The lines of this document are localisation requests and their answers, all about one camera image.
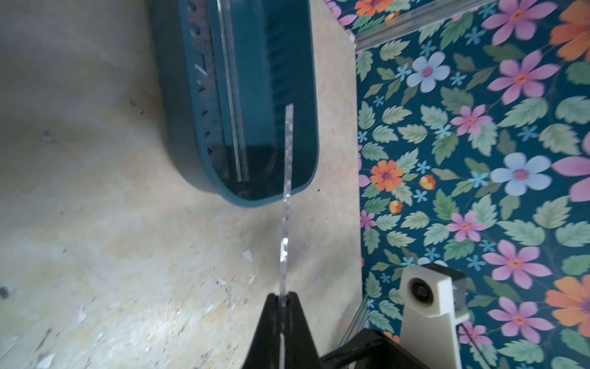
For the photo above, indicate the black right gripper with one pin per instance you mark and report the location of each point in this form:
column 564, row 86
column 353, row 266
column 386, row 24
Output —
column 368, row 349

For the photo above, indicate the teal plastic storage box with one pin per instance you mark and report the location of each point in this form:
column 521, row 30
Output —
column 274, row 47

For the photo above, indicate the thin clear ruler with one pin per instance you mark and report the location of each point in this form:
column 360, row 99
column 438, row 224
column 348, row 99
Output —
column 233, row 89

